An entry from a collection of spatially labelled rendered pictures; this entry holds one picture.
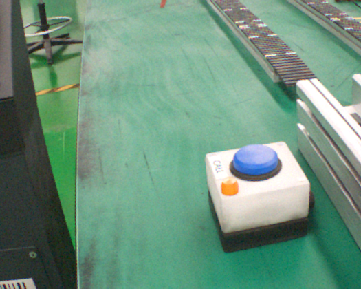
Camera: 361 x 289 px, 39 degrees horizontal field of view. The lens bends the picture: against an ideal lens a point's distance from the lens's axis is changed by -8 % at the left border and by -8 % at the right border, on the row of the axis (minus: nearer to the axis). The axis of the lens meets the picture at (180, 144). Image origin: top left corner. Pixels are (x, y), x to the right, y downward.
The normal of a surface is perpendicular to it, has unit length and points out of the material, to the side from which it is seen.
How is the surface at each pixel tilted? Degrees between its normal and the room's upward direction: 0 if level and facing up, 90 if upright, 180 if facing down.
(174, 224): 0
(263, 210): 90
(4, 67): 45
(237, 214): 90
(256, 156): 3
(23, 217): 90
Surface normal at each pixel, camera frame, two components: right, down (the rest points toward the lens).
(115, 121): -0.10, -0.87
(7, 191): 0.15, 0.46
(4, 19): 0.04, -0.29
